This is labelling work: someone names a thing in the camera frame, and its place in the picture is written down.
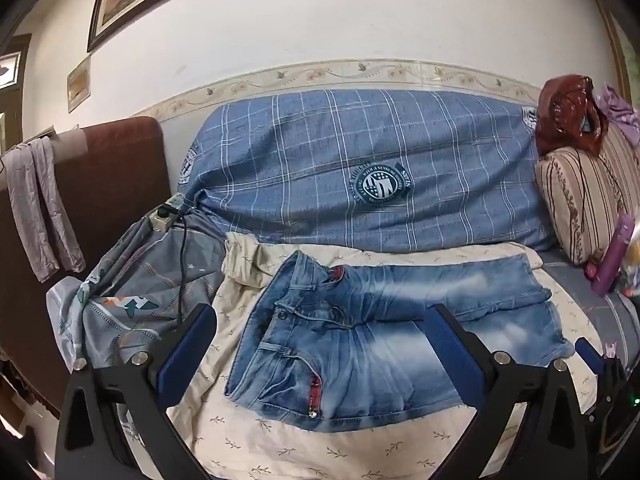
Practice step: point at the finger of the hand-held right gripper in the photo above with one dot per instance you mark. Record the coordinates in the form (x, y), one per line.
(589, 356)

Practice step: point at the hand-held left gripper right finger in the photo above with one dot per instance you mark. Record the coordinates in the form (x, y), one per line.
(452, 355)

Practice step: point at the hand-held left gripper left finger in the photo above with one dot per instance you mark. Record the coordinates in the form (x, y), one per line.
(186, 355)

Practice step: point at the blue denim short pants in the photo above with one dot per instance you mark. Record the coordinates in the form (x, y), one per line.
(360, 360)

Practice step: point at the grey striped mattress sheet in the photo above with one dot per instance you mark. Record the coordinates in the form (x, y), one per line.
(607, 315)

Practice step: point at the grey patterned pillow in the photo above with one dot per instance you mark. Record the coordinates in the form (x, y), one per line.
(140, 280)

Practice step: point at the purple bottle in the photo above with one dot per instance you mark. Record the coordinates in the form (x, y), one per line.
(614, 255)

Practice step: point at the cream leaf-print bed sheet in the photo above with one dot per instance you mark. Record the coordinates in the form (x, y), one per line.
(280, 452)

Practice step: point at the white power strip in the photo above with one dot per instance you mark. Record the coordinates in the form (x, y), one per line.
(165, 216)

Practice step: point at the striped beige pillow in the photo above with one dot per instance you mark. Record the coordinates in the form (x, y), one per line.
(595, 195)

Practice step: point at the brown headboard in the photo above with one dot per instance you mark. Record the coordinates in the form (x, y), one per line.
(115, 175)

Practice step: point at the grey hanging cloth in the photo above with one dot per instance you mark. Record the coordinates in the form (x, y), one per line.
(45, 210)

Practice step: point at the blue plaid quilt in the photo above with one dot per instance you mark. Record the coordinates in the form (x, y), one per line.
(300, 170)

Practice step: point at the brown plastic bag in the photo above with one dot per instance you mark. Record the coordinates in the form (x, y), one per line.
(567, 115)

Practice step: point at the purple cloth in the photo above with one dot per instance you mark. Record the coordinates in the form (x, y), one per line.
(622, 110)

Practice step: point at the small framed wall plaque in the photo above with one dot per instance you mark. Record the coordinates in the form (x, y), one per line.
(79, 85)

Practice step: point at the dark wooden door frame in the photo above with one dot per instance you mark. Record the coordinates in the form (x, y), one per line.
(15, 110)

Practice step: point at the wooden wall frame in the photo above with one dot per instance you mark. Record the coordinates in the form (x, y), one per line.
(614, 45)

